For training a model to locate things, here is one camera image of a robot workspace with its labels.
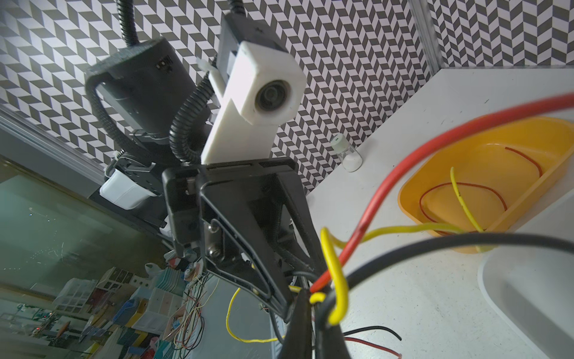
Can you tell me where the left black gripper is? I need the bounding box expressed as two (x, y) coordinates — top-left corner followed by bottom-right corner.
(162, 158), (327, 319)

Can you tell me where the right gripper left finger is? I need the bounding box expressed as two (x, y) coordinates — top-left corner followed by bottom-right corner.
(278, 289), (312, 359)

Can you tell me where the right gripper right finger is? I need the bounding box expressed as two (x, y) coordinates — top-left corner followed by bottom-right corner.
(315, 314), (351, 359)

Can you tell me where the black cable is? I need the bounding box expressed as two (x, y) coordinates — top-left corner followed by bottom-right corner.
(313, 232), (574, 342)

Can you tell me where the yellow cable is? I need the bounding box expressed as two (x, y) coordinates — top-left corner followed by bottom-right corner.
(223, 167), (494, 345)

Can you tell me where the red cable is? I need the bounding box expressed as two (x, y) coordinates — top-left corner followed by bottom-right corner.
(419, 146), (544, 234)
(309, 92), (574, 359)

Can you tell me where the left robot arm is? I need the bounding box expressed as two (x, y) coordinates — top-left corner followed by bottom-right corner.
(85, 1), (327, 320)

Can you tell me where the clear jar white lid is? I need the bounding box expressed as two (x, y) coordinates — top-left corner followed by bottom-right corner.
(330, 133), (363, 172)

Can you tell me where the white plastic tray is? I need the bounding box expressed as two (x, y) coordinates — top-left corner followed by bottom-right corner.
(477, 188), (574, 359)

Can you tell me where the yellow plastic tray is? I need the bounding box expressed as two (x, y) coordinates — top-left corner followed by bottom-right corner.
(398, 117), (573, 232)

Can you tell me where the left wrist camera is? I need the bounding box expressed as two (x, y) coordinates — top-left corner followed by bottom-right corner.
(201, 13), (306, 165)

